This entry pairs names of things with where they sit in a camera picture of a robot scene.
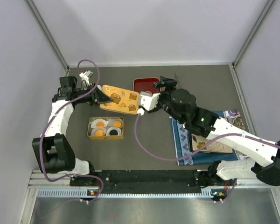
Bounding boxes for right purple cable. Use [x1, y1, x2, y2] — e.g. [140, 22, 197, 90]
[134, 113, 280, 203]

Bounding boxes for white paper cup bottom-right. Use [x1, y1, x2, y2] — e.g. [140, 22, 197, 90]
[106, 127, 122, 136]

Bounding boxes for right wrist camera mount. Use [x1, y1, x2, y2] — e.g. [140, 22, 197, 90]
[137, 91, 160, 116]

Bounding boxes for black sandwich cookie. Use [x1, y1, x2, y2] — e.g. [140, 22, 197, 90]
[109, 129, 119, 136]

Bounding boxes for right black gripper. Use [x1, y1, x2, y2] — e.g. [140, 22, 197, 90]
[147, 76, 185, 125]

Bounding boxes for colourful patterned cloth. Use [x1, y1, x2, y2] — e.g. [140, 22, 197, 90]
[223, 109, 249, 160]

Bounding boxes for silver tin lid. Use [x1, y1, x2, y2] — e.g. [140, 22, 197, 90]
[99, 84, 140, 115]

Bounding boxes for red lacquer tray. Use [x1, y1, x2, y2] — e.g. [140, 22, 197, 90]
[133, 77, 160, 94]

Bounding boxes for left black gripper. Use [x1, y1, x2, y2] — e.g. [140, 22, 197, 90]
[73, 82, 113, 106]

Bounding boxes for orange cookie top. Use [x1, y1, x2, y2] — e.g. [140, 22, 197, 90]
[96, 121, 105, 127]

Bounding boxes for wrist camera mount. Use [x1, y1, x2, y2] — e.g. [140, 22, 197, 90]
[79, 70, 93, 87]
[137, 91, 160, 116]

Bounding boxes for metal tongs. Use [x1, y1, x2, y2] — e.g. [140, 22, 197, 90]
[175, 73, 182, 89]

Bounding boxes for floral square plate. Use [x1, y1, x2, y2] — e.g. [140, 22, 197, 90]
[191, 134, 233, 154]

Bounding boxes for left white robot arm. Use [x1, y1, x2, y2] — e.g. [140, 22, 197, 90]
[32, 71, 113, 185]

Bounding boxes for gold cookie tin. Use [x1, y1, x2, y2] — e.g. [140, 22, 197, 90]
[87, 117, 125, 140]

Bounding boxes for blue patterned cloth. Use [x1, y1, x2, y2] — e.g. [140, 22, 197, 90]
[169, 117, 238, 166]

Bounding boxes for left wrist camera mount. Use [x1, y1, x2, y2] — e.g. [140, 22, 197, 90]
[79, 70, 93, 87]

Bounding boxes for white paper cup top-right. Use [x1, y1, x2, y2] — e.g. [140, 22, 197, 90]
[108, 118, 123, 128]

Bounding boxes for white paper cup top-left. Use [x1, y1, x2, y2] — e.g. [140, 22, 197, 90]
[91, 119, 108, 129]

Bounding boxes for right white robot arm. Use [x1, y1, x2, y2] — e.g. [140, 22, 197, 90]
[154, 76, 280, 186]

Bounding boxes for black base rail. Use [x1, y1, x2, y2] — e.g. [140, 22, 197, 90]
[70, 169, 236, 194]

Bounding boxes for orange cookie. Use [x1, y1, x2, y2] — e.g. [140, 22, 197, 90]
[95, 129, 105, 136]
[113, 120, 122, 128]
[96, 121, 105, 127]

